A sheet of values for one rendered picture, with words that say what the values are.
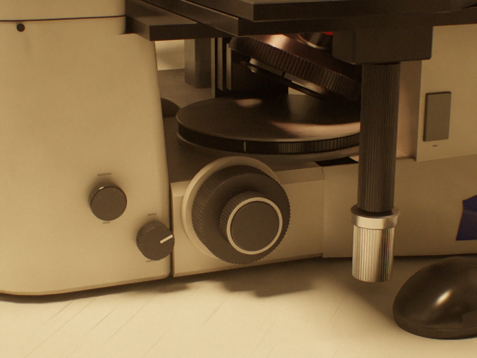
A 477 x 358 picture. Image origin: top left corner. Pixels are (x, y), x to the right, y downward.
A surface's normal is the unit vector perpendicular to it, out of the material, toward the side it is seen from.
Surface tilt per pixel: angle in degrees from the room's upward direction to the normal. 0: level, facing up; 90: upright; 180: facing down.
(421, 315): 58
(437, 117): 90
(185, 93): 0
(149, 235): 90
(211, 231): 90
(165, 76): 0
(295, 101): 0
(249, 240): 90
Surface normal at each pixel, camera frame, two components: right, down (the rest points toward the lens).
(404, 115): -0.93, 0.11
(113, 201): 0.36, 0.27
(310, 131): 0.00, -0.96
